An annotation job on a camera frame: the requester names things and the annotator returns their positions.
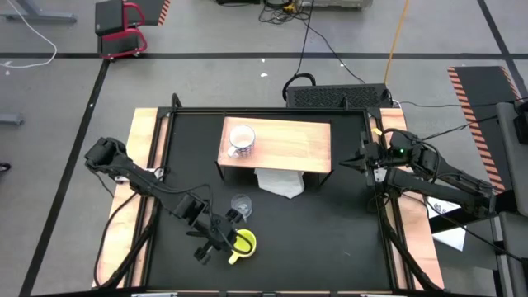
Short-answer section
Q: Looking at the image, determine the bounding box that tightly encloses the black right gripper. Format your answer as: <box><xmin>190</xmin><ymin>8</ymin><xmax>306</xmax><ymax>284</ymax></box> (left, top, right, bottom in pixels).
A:
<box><xmin>338</xmin><ymin>130</ymin><xmax>399</xmax><ymax>187</ymax></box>

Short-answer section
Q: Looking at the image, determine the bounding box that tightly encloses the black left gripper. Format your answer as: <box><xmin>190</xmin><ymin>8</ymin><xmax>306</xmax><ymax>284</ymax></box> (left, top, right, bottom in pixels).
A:
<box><xmin>185</xmin><ymin>207</ymin><xmax>248</xmax><ymax>266</ymax></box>

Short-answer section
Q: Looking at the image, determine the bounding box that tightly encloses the yellow plastic mug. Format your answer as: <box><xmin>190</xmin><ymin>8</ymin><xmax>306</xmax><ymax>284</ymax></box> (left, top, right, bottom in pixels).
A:
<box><xmin>228</xmin><ymin>229</ymin><xmax>257</xmax><ymax>266</ymax></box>

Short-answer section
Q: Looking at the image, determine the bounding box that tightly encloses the clear glass cup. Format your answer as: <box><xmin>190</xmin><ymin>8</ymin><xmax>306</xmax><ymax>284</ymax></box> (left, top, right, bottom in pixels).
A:
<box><xmin>230</xmin><ymin>193</ymin><xmax>253</xmax><ymax>222</ymax></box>

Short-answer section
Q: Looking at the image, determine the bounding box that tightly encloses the red white patterned mug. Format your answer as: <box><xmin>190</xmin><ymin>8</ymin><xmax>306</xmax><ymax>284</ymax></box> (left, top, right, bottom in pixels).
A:
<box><xmin>226</xmin><ymin>124</ymin><xmax>257</xmax><ymax>159</ymax></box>

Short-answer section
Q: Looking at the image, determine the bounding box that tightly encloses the wooden shelf with black legs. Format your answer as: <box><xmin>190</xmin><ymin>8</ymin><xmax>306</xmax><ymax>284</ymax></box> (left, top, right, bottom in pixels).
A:
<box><xmin>214</xmin><ymin>116</ymin><xmax>336</xmax><ymax>191</ymax></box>

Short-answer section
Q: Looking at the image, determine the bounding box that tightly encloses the black perforated computer case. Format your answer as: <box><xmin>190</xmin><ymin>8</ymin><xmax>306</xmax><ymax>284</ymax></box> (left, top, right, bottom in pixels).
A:
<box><xmin>285</xmin><ymin>83</ymin><xmax>393</xmax><ymax>110</ymax></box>

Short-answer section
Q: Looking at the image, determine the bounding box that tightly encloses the white knitted cloth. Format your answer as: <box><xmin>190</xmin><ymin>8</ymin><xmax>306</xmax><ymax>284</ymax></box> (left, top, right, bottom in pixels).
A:
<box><xmin>253</xmin><ymin>167</ymin><xmax>305</xmax><ymax>200</ymax></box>

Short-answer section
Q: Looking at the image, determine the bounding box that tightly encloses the black table mat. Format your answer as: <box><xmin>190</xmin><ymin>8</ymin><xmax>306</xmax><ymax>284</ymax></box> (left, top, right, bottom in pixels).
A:
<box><xmin>146</xmin><ymin>111</ymin><xmax>393</xmax><ymax>290</ymax></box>

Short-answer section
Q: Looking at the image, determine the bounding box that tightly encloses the black metal beam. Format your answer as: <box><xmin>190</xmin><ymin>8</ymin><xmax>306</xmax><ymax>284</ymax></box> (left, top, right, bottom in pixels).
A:
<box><xmin>428</xmin><ymin>189</ymin><xmax>519</xmax><ymax>234</ymax></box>

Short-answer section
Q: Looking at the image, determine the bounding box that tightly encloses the white paper sheet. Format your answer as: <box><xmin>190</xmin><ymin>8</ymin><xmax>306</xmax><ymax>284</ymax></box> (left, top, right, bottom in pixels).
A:
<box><xmin>423</xmin><ymin>193</ymin><xmax>468</xmax><ymax>252</ymax></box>

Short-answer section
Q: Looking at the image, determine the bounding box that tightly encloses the black mat with orange stripes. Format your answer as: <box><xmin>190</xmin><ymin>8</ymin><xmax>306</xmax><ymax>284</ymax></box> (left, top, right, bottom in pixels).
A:
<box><xmin>138</xmin><ymin>0</ymin><xmax>172</xmax><ymax>26</ymax></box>
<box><xmin>447</xmin><ymin>65</ymin><xmax>524</xmax><ymax>195</ymax></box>

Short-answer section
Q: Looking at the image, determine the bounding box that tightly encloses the grey furniture unit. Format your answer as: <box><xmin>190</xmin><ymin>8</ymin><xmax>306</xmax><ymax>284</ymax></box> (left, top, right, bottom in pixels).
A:
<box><xmin>493</xmin><ymin>101</ymin><xmax>528</xmax><ymax>297</ymax></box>

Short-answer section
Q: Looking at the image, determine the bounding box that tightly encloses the grey flat box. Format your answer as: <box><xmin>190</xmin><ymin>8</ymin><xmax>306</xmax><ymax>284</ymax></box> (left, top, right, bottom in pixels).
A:
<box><xmin>300</xmin><ymin>0</ymin><xmax>375</xmax><ymax>9</ymax></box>

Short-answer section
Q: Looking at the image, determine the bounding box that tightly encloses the black box device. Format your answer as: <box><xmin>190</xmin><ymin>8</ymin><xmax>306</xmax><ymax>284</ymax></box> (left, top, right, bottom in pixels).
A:
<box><xmin>512</xmin><ymin>110</ymin><xmax>528</xmax><ymax>145</ymax></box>

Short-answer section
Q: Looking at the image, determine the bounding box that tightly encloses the grey metal foot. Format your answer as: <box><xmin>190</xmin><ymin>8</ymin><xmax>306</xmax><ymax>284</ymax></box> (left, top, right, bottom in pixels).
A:
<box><xmin>0</xmin><ymin>112</ymin><xmax>26</xmax><ymax>126</ymax></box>

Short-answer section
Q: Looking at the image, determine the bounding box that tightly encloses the red and black step stool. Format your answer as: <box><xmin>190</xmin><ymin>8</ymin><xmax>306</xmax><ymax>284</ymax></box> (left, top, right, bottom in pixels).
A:
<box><xmin>94</xmin><ymin>0</ymin><xmax>149</xmax><ymax>61</ymax></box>

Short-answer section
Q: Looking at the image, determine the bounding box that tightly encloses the grey metal table leg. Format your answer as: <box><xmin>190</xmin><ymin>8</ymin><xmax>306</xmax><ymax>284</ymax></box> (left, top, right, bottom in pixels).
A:
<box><xmin>0</xmin><ymin>0</ymin><xmax>78</xmax><ymax>24</ymax></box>

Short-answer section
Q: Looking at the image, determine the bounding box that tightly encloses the thin black floor cable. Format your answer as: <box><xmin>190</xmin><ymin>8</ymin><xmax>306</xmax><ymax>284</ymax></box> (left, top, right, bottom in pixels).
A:
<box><xmin>295</xmin><ymin>0</ymin><xmax>315</xmax><ymax>78</ymax></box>
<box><xmin>305</xmin><ymin>20</ymin><xmax>367</xmax><ymax>86</ymax></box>

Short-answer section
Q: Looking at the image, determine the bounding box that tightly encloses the black cable conduit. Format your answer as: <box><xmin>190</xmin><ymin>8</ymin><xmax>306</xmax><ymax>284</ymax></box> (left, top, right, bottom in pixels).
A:
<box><xmin>98</xmin><ymin>196</ymin><xmax>162</xmax><ymax>290</ymax></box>
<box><xmin>378</xmin><ymin>214</ymin><xmax>445</xmax><ymax>292</ymax></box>

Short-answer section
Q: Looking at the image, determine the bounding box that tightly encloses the looped thick black cable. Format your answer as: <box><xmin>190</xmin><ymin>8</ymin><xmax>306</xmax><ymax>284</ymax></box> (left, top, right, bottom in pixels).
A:
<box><xmin>282</xmin><ymin>73</ymin><xmax>318</xmax><ymax>102</ymax></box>

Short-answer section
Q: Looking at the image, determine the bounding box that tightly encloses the yellow cable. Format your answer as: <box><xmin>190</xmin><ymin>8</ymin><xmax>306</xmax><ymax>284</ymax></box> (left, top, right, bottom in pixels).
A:
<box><xmin>383</xmin><ymin>0</ymin><xmax>411</xmax><ymax>85</ymax></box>

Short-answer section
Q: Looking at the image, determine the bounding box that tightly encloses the tangled black cable bundle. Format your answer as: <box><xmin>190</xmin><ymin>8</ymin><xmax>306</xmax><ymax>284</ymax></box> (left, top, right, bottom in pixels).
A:
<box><xmin>258</xmin><ymin>0</ymin><xmax>311</xmax><ymax>25</ymax></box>

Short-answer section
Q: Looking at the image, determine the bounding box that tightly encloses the white floor cable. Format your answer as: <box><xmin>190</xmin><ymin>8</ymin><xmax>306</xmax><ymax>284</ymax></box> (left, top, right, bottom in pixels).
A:
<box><xmin>0</xmin><ymin>0</ymin><xmax>59</xmax><ymax>69</ymax></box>

